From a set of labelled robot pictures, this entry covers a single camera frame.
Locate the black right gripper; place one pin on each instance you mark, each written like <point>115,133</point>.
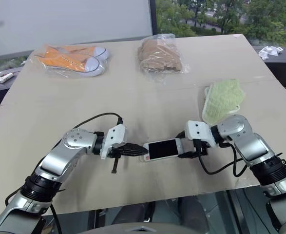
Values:
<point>201,147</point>

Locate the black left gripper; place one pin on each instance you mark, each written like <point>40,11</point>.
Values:
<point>116,152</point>

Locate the white smartphone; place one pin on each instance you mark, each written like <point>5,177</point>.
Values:
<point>162,149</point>

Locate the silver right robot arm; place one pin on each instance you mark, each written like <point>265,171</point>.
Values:
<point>252,148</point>

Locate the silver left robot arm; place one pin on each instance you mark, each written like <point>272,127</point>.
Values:
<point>67,156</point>

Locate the green knit cloth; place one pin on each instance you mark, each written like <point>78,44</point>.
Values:
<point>222,100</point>

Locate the tan item in plastic bag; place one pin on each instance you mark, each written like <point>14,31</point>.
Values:
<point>185,68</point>

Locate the grey rounded robot torso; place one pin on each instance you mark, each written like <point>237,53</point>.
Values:
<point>142,229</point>

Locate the brown folded garment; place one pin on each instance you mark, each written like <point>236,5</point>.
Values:
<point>157,54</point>

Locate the orange canvas sneaker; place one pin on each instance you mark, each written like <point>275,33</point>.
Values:
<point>72,50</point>
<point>69,64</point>

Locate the crumpled white paper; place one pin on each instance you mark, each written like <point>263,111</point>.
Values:
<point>269,51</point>

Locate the clear plastic sneaker bag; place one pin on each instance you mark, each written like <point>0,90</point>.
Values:
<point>35,62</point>

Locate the white frosted window panel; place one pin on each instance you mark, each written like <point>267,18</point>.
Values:
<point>67,22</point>

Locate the white power strip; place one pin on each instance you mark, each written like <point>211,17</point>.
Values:
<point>2,77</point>

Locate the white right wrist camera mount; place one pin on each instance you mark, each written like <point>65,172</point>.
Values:
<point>198,132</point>

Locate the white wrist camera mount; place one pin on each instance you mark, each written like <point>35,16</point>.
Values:
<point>114,137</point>
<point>198,132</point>

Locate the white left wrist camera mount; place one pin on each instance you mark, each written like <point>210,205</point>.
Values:
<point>114,137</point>

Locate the dark window frame post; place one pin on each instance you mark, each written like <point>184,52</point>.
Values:
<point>153,17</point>

